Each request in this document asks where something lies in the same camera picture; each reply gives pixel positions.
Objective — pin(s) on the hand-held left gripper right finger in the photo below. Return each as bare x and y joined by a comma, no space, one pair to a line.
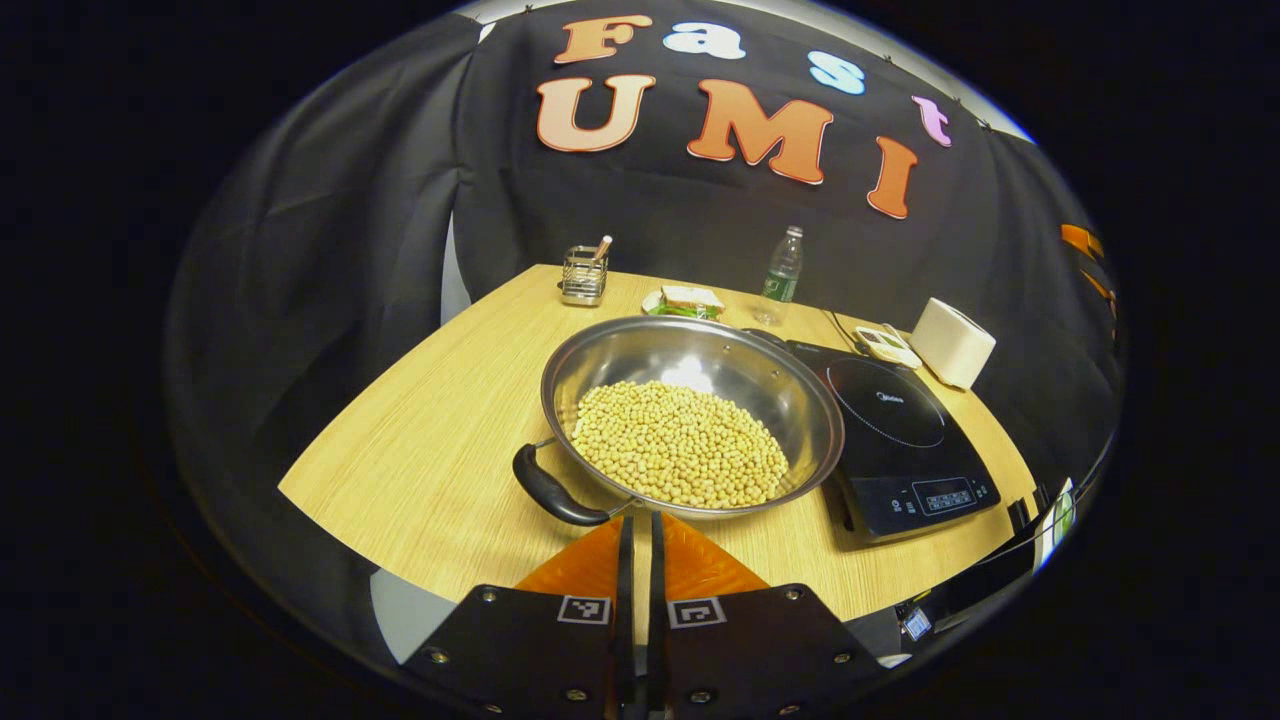
657,600

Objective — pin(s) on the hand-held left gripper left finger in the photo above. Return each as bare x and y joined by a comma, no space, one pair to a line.
624,600

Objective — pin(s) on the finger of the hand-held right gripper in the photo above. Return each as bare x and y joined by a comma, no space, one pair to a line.
1095,284
1082,240

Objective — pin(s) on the sandwich with lettuce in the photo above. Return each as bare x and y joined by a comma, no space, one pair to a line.
690,298

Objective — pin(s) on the white divided dish of beans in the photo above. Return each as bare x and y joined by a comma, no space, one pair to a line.
888,346

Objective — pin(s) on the clear plastic water bottle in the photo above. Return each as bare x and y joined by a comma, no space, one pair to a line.
782,280

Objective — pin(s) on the pile of soybeans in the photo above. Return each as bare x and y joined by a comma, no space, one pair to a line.
680,445

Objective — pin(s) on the black induction cooktop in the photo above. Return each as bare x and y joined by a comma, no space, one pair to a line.
900,440

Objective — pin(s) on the white toaster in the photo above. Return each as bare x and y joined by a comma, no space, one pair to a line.
950,345

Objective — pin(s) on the small white plate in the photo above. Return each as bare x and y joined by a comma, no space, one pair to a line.
650,304

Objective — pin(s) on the black backdrop cloth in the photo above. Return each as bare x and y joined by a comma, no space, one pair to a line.
350,250

